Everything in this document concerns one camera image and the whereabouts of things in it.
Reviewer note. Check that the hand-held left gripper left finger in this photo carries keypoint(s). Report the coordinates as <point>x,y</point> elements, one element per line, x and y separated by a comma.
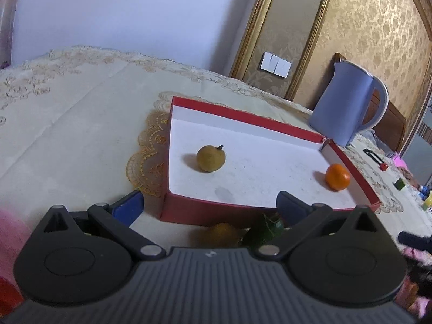
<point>126,207</point>

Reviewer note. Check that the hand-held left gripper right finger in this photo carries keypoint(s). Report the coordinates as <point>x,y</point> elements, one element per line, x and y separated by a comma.
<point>287,206</point>

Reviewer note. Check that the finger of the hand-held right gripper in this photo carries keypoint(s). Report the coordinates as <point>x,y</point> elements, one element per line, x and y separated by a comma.
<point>415,241</point>

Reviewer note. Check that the green avocado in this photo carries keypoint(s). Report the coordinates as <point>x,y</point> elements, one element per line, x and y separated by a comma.
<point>266,231</point>

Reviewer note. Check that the red cardboard box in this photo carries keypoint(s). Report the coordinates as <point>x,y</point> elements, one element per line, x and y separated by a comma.
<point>253,175</point>

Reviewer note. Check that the yellow-green round fruit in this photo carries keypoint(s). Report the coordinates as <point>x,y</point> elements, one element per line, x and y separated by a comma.
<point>221,236</point>

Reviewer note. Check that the yellow object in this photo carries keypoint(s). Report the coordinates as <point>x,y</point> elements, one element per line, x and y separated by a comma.
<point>428,202</point>

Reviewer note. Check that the orange tangerine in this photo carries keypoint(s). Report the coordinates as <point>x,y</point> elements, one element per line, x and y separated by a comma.
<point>337,177</point>

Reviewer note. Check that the small green block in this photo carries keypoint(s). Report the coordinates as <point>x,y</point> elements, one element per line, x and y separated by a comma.
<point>399,184</point>

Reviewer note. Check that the brown round fruit with stem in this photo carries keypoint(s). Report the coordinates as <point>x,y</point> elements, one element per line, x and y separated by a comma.
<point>210,158</point>

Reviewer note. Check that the black tool with red ball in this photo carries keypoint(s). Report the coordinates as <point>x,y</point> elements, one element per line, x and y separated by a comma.
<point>373,155</point>

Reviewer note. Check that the blue electric kettle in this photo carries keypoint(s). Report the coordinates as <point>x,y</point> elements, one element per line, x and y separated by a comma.
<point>341,108</point>

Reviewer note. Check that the wooden headboard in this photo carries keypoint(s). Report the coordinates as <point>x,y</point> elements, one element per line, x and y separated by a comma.
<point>393,125</point>

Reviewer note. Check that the white wall switch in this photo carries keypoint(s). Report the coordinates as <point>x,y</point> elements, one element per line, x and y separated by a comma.
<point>275,64</point>

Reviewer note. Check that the gold wall frame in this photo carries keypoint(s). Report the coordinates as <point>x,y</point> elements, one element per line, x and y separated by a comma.
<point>255,23</point>

